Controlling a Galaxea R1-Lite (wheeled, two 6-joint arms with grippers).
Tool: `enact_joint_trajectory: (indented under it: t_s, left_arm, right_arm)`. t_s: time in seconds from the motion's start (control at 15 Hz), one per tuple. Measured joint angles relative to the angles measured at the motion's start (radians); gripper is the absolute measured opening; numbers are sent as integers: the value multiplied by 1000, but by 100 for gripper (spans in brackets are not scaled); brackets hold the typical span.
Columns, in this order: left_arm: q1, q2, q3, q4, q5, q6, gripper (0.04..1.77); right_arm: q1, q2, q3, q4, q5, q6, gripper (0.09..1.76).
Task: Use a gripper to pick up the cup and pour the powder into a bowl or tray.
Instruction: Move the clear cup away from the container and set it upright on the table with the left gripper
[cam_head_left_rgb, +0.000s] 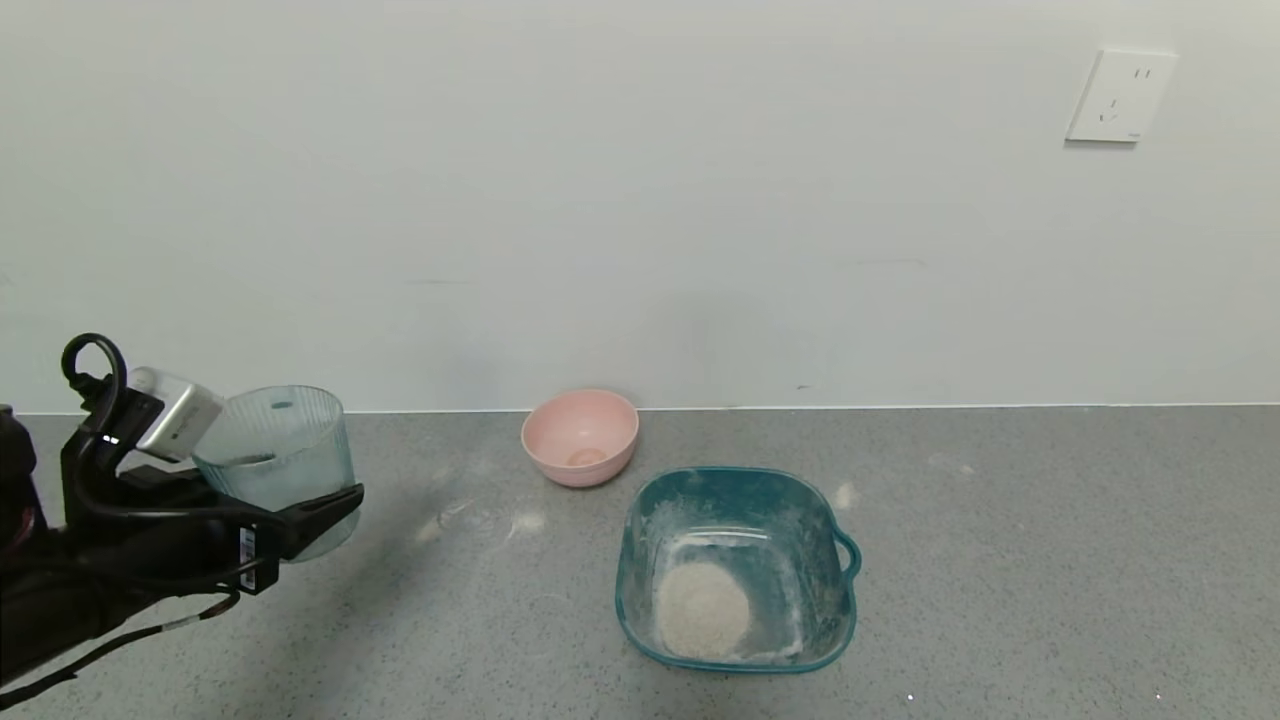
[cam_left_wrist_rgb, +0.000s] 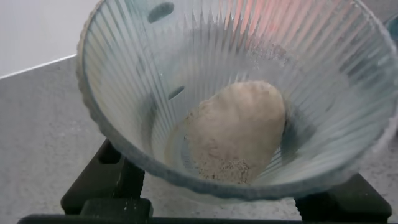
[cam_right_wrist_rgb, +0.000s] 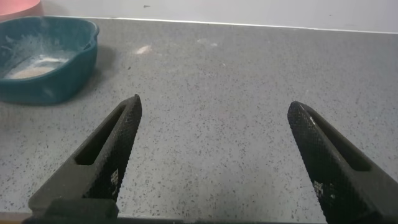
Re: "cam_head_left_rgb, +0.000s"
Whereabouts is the pink bowl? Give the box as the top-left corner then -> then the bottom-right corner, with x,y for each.
520,389 -> 641,489

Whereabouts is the white wall socket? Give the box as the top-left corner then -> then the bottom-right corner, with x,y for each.
1066,47 -> 1179,144

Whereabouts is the black cable bundle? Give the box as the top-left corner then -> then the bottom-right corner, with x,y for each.
0,592 -> 242,707

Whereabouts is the teal plastic tray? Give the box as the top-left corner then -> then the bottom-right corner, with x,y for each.
615,466 -> 863,676

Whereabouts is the black looped cable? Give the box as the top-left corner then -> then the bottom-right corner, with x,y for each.
61,333 -> 129,433

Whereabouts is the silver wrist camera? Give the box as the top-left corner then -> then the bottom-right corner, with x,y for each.
129,367 -> 227,464

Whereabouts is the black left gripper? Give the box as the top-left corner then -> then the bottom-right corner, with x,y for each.
121,482 -> 366,596

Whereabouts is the beige powder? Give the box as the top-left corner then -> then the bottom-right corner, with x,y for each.
654,561 -> 752,660

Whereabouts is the clear ribbed cup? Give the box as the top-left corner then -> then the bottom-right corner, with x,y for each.
193,385 -> 359,563

